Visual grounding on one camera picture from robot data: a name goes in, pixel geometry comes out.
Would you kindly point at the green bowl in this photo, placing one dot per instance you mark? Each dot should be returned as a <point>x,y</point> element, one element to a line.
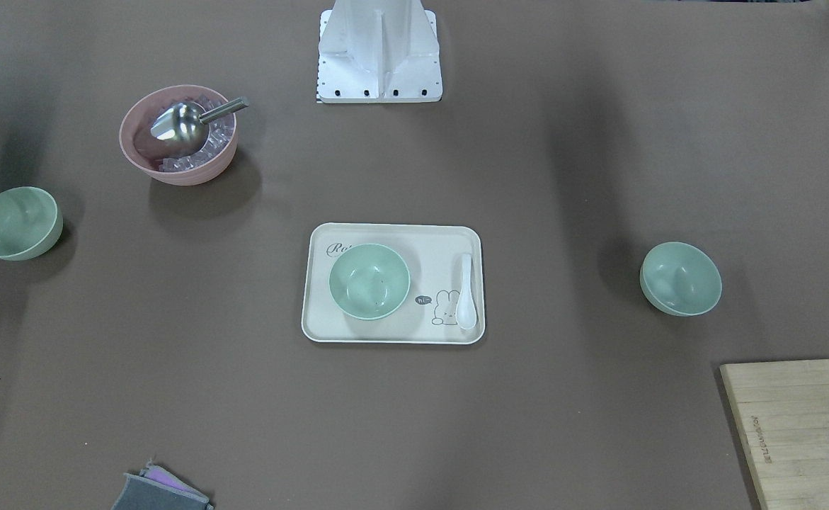
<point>369,281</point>
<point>31,223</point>
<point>680,280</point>

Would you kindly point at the cream rabbit serving tray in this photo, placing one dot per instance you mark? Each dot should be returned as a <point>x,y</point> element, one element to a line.
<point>433,254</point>

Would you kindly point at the green bowl on tray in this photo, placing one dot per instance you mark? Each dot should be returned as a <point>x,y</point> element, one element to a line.
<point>369,281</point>

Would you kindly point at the white ceramic spoon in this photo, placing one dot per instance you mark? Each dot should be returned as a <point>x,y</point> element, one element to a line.
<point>466,314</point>

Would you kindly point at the metal ice scoop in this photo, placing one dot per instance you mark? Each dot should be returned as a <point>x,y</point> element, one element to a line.
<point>182,129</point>

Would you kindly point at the pink bowl with ice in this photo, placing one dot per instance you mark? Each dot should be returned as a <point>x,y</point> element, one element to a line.
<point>145,110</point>

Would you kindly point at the grey folded cloth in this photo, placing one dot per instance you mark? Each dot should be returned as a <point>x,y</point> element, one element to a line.
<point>154,487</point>

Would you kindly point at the wooden cutting board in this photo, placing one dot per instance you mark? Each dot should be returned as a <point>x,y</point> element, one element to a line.
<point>781,413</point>

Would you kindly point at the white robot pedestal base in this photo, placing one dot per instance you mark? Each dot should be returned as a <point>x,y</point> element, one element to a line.
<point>378,52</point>

